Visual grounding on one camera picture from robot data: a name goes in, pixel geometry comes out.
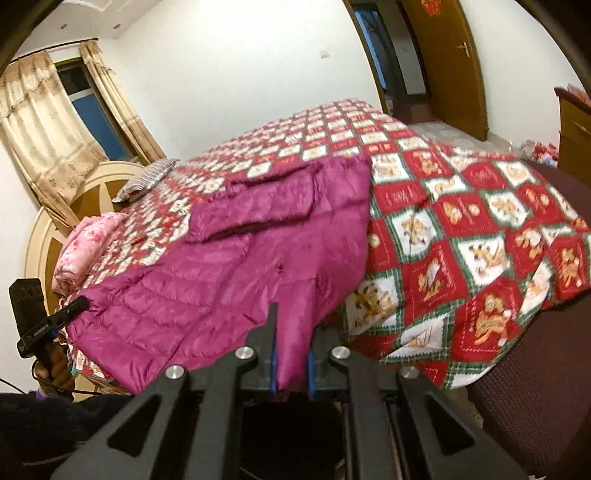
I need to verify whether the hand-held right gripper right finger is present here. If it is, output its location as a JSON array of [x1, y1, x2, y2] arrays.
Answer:
[[307, 330, 528, 480]]

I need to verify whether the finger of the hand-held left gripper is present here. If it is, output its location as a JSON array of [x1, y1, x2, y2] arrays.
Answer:
[[58, 296, 91, 325]]

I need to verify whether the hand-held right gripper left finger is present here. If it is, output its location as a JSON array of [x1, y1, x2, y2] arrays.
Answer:
[[51, 302, 280, 480]]

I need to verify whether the magenta puffer jacket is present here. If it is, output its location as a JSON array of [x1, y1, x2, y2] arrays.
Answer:
[[65, 154, 375, 393]]

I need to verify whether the person's left forearm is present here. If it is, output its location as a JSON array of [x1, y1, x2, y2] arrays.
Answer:
[[0, 390, 139, 480]]

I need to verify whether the clothes heap on floor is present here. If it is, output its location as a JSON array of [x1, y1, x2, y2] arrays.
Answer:
[[519, 141, 560, 165]]

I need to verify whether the person's left hand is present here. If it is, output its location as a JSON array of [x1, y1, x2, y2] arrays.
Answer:
[[36, 347, 76, 398]]

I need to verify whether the pink folded blanket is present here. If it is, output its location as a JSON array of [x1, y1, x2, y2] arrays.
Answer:
[[52, 212, 130, 296]]

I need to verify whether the cream wooden headboard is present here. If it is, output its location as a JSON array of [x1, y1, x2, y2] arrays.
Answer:
[[25, 161, 149, 301]]

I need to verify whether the striped pillow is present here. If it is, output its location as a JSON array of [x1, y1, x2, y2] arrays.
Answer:
[[112, 158, 181, 204]]

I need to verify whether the wide beige floral curtain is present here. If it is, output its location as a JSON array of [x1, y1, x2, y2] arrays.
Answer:
[[0, 50, 109, 232]]

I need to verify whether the window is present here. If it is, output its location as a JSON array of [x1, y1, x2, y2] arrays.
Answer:
[[55, 62, 137, 163]]

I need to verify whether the narrow beige floral curtain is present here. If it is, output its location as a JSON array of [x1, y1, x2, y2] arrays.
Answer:
[[78, 41, 166, 166]]

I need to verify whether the red bear-print bedsheet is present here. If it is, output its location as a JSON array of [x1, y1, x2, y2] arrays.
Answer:
[[60, 98, 591, 393]]

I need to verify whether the dark brown mattress cover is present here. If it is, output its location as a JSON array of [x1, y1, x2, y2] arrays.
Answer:
[[465, 159, 591, 474]]

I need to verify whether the curtain rod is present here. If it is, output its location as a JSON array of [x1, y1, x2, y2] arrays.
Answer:
[[13, 39, 99, 62]]

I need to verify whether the brown wooden door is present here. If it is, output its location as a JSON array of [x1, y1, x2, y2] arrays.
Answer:
[[402, 0, 489, 141]]

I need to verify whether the wooden dresser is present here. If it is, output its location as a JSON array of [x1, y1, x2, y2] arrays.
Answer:
[[554, 85, 591, 172]]

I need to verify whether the brown door frame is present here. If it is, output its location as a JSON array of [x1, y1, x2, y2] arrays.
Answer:
[[344, 0, 407, 116]]

